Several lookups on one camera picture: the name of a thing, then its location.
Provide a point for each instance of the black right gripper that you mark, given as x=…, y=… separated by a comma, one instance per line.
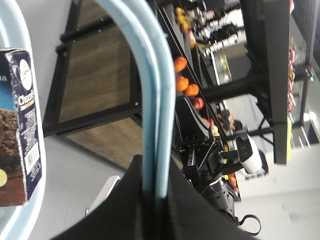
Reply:
x=201, y=155

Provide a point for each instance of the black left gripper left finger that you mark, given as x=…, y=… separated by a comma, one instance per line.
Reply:
x=119, y=217

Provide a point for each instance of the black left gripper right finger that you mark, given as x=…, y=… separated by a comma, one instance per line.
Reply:
x=190, y=217

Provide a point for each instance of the light blue plastic basket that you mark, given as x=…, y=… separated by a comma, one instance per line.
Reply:
x=152, y=55

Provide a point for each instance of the dark blue cookie box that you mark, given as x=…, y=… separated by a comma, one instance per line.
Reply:
x=20, y=153

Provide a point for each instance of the orange fruit lower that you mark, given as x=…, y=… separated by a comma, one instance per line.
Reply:
x=181, y=83

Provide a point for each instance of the orange fruit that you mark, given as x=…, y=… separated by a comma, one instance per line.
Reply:
x=181, y=83
x=180, y=64

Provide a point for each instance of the orange fruit upper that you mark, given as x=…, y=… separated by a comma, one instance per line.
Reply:
x=180, y=64

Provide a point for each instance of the dark wooden produce stand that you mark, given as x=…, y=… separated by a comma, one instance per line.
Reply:
x=95, y=94

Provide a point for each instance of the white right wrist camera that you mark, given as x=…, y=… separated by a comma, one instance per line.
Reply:
x=248, y=153

